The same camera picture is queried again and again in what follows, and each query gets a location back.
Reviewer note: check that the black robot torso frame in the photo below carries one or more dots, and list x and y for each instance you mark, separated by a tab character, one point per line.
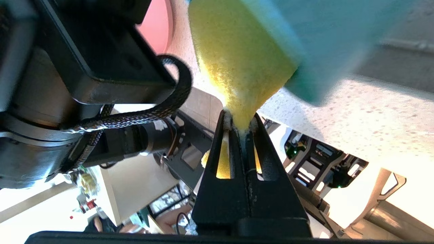
193	152

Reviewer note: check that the teal bowl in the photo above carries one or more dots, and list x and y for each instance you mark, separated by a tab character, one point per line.
332	40

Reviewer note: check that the silver metal bracket frame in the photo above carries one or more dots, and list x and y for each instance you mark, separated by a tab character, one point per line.
390	213

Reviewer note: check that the yellow green fish-shaped sponge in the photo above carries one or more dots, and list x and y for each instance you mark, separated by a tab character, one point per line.
237	57

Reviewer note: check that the black robot wheeled base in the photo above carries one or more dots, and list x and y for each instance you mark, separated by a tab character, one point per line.
322	159

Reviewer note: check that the white boxy furniture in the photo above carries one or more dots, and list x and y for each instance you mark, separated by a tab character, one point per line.
135	186

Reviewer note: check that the pink plate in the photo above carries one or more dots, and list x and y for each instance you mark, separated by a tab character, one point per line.
156	27

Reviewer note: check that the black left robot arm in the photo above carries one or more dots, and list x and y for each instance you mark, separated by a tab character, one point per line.
51	84

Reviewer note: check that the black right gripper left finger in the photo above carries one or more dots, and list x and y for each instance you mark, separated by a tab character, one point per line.
220	206

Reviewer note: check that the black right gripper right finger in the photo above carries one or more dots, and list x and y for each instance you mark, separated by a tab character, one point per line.
278	210

